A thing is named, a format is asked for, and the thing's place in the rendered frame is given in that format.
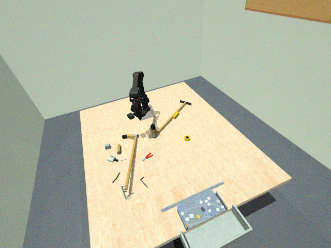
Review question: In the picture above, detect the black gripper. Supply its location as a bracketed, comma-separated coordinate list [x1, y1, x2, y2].
[127, 105, 150, 121]

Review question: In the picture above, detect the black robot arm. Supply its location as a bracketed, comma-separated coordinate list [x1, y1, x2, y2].
[129, 71, 149, 117]

